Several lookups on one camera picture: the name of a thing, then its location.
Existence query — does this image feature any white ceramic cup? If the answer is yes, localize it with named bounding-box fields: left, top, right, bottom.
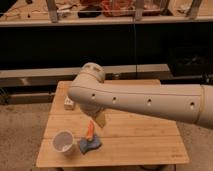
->
left=52, top=131, right=75, bottom=156

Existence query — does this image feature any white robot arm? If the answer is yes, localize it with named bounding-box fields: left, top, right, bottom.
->
left=68, top=62, right=213, bottom=129

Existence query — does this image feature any orange carrot toy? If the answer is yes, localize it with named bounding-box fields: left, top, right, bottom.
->
left=86, top=121, right=95, bottom=141

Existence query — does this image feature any blue cloth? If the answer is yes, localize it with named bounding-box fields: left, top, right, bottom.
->
left=78, top=134, right=102, bottom=154

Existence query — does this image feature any wooden table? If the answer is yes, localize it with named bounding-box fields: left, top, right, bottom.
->
left=36, top=81, right=189, bottom=168

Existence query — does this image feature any white bottle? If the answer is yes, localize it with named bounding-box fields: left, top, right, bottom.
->
left=64, top=97, right=75, bottom=110

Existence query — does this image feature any long wooden bench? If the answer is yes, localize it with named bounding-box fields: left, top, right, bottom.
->
left=0, top=64, right=171, bottom=87

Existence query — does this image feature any blue vertical cable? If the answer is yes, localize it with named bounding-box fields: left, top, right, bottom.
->
left=132, top=14, right=139, bottom=80

